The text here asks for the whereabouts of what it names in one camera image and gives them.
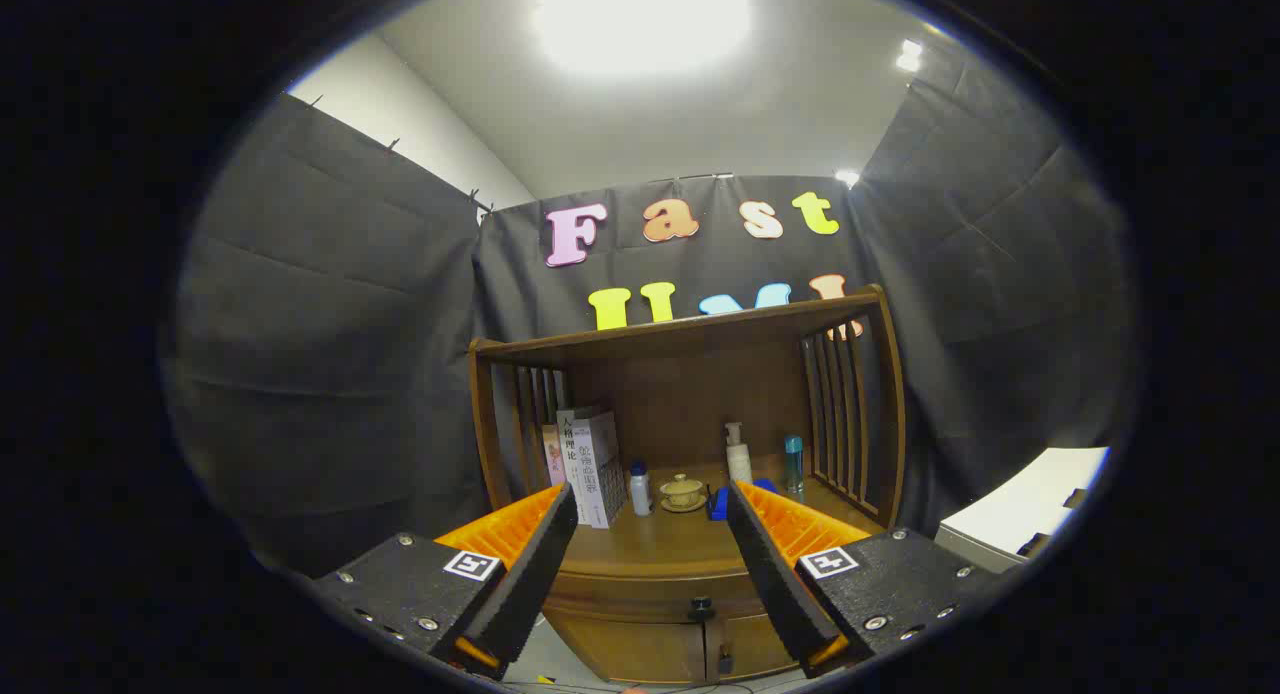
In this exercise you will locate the wooden drawer with black knob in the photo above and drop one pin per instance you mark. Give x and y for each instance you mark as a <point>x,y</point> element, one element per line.
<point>640,594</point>

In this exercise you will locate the brown wooden cabinet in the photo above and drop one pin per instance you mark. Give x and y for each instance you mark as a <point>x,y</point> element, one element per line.
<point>690,394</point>

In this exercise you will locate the yellow lidded tea bowl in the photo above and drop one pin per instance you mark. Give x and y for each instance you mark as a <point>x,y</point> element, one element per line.
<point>683,492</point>

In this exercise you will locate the thick white patterned book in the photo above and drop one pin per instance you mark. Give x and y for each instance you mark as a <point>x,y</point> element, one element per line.
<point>603,469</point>

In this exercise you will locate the white bottle with blue cap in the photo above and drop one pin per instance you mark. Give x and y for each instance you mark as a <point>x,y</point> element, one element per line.
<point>640,492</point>

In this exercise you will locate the wooden countertop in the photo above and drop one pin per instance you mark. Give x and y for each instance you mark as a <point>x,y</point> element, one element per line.
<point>660,539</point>

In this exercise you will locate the thin white book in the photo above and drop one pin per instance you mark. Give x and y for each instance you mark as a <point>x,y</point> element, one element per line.
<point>572,464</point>

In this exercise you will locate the small ceiling spotlight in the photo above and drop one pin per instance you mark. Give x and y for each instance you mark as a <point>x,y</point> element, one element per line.
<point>909,56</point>
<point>847,177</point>

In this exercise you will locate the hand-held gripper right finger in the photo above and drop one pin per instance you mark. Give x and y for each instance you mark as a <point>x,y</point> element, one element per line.
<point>775,574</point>

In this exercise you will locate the pink purple book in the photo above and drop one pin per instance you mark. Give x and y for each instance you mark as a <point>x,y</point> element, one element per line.
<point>553,459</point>

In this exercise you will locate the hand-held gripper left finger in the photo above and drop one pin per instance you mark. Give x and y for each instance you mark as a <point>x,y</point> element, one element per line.
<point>530,574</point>

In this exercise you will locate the white pump bottle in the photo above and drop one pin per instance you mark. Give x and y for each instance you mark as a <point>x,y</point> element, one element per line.
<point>739,459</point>

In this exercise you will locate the blue folded cloth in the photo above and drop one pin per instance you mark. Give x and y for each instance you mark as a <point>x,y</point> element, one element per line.
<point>717,504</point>

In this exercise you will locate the teal bottle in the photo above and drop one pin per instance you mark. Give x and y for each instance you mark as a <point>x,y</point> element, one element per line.
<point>794,466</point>

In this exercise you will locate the large ceiling light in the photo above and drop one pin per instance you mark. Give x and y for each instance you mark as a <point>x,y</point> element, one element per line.
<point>640,19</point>

